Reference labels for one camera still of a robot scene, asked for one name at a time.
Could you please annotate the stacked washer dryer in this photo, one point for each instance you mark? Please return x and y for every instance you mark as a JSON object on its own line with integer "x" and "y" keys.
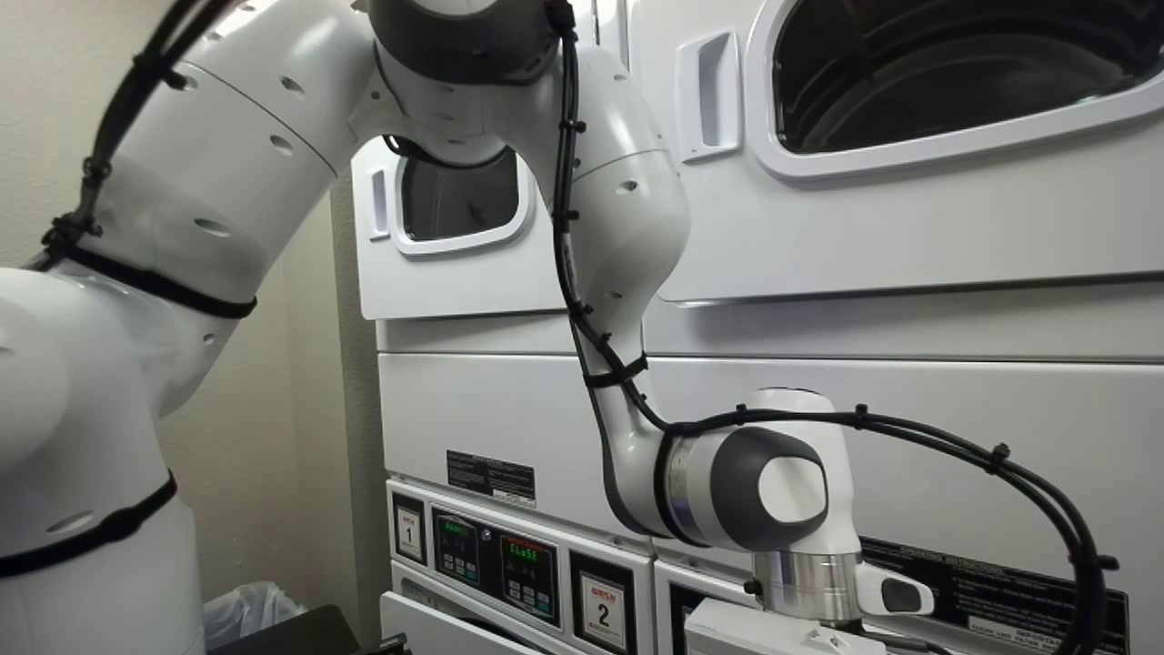
{"x": 932, "y": 208}
{"x": 501, "y": 534}

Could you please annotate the near stacked washer dryer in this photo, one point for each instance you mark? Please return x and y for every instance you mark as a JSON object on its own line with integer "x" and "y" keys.
{"x": 932, "y": 208}

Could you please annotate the clear plastic trash bag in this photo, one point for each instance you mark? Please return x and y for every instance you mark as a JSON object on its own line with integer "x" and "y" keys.
{"x": 248, "y": 621}

